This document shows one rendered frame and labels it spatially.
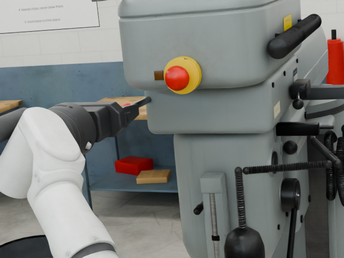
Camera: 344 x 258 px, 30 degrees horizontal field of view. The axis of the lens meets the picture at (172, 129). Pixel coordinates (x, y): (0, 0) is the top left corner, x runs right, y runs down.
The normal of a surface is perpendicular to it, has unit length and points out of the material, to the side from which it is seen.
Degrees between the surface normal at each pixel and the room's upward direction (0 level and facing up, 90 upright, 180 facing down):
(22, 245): 86
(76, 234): 37
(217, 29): 90
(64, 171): 78
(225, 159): 90
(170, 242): 0
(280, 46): 90
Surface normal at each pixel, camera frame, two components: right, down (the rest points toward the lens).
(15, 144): -0.58, 0.04
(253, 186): 0.15, 0.21
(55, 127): 0.50, -0.77
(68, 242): -0.40, -0.46
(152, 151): -0.33, 0.25
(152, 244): -0.10, -0.97
